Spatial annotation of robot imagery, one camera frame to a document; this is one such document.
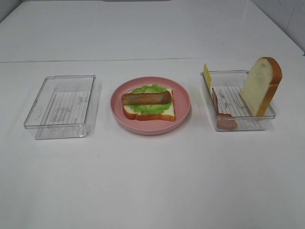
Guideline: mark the green lettuce leaf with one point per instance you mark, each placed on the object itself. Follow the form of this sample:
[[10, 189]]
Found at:
[[151, 109]]

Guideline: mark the bread slice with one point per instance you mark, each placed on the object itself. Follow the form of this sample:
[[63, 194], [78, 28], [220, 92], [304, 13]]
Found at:
[[140, 117], [261, 84]]

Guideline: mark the yellow cheese slice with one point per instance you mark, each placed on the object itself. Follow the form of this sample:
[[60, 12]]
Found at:
[[207, 77]]

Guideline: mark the pink round plate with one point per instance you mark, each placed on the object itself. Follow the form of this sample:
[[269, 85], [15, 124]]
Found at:
[[182, 106]]

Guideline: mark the clear right plastic tray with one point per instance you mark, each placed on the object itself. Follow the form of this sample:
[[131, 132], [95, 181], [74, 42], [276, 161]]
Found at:
[[227, 85]]

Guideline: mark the clear plastic tray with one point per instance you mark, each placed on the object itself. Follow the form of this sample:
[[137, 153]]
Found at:
[[65, 107], [227, 85]]

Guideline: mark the clear left plastic tray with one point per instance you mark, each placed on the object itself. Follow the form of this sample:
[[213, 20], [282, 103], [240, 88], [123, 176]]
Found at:
[[65, 107]]

